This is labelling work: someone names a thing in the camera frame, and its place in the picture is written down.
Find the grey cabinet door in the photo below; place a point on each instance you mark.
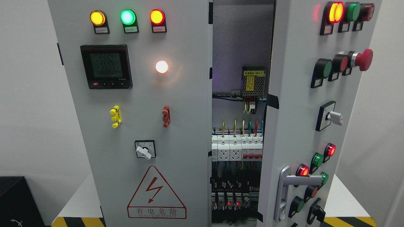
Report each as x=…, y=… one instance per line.
x=182, y=149
x=309, y=67

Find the red indicator lamp left door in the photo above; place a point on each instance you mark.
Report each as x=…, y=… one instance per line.
x=158, y=21

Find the green indicator lamp left door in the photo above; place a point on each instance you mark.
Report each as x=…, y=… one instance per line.
x=129, y=21

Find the yellow indicator lamp left door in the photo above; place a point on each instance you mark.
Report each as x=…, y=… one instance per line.
x=100, y=22

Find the white socket breaker row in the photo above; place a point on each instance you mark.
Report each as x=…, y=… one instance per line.
x=237, y=147

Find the white glowing indicator lamp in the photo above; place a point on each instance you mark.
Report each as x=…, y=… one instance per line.
x=162, y=66

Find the perforated metal power supply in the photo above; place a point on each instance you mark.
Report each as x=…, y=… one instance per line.
x=253, y=80

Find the black relay terminal row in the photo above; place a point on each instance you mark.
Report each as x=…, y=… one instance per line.
x=233, y=195

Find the red electric hazard warning sticker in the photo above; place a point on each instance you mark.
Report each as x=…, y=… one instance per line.
x=155, y=198

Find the black digital power meter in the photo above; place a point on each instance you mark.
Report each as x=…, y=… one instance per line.
x=107, y=66

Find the red mushroom emergency button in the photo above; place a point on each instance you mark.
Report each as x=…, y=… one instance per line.
x=362, y=60

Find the black box lower left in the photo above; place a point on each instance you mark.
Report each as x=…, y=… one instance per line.
x=17, y=205

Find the red terminal post block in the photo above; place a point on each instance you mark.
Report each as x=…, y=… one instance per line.
x=166, y=116

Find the white rotary selector switch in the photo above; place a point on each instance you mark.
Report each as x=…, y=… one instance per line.
x=145, y=149

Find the yellow terminal post block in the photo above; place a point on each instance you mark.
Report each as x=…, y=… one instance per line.
x=116, y=117

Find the silver door lever handle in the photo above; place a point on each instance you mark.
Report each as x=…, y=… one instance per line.
x=286, y=179

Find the white rotary switch right door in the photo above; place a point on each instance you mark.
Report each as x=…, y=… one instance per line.
x=327, y=115

